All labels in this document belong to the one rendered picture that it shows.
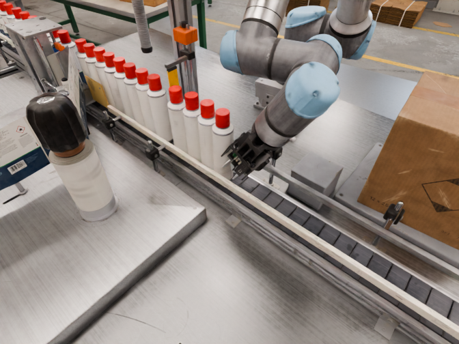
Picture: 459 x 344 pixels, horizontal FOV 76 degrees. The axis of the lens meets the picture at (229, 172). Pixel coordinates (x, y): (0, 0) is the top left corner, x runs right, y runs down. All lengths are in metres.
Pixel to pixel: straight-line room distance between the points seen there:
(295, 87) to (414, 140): 0.32
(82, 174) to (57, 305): 0.25
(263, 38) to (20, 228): 0.67
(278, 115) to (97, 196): 0.43
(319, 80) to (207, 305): 0.48
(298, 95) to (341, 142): 0.60
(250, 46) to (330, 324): 0.55
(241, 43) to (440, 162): 0.45
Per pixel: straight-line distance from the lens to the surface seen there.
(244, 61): 0.58
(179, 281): 0.69
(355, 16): 0.96
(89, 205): 0.73
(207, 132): 0.71
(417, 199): 0.79
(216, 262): 0.70
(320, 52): 0.56
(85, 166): 0.65
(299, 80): 0.46
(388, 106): 1.31
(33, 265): 0.76
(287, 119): 0.49
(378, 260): 0.72
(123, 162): 0.89
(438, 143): 0.69
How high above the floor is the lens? 1.45
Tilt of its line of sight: 45 degrees down
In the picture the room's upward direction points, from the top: straight up
